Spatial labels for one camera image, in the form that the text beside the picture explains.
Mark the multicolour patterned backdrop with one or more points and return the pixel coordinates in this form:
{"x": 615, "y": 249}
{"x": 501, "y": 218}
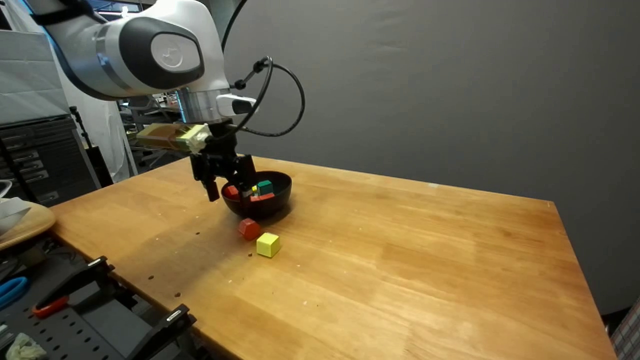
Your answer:
{"x": 628, "y": 333}

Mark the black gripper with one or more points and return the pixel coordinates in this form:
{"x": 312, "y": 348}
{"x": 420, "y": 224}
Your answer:
{"x": 220, "y": 141}

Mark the black equipment case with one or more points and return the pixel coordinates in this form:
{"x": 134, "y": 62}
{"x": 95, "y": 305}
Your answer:
{"x": 46, "y": 161}

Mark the red wooden cube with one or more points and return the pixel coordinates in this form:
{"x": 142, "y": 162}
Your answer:
{"x": 262, "y": 197}

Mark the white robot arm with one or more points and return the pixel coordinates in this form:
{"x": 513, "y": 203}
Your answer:
{"x": 146, "y": 51}

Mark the wrist camera on wooden plate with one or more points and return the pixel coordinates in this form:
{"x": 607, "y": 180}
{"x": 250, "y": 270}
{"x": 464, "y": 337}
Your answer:
{"x": 166, "y": 137}

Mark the white curtain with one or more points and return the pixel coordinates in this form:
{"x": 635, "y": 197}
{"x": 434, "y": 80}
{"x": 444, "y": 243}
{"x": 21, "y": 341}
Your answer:
{"x": 107, "y": 133}

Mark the round wooden board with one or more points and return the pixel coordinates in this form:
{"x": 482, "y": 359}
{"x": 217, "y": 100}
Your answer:
{"x": 33, "y": 227}

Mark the pale yellow wooden cube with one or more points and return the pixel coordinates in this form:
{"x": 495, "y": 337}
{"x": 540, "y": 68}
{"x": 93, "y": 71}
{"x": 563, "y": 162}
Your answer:
{"x": 269, "y": 245}

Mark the yellow wooden block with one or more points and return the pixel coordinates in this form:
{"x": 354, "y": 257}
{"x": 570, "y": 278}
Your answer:
{"x": 252, "y": 191}

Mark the red rounded wooden block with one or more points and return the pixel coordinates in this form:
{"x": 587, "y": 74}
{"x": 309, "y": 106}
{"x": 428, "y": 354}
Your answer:
{"x": 250, "y": 229}

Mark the white crumpled scrap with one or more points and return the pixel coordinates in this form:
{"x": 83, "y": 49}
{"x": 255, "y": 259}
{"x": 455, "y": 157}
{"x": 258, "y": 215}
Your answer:
{"x": 25, "y": 348}

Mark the grey box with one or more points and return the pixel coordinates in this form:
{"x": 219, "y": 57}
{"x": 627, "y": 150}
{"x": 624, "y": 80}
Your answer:
{"x": 26, "y": 80}

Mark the grey fabric backdrop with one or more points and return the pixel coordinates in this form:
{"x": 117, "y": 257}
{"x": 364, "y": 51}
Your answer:
{"x": 466, "y": 87}

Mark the white plastic sheet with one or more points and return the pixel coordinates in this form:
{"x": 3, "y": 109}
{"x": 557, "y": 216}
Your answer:
{"x": 10, "y": 211}

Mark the green wooden cube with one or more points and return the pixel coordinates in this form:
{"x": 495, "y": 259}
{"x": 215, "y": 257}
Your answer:
{"x": 264, "y": 185}

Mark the black bowl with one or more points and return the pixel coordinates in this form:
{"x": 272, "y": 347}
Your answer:
{"x": 271, "y": 209}

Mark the black perforated board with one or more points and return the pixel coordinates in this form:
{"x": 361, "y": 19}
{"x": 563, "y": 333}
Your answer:
{"x": 86, "y": 333}

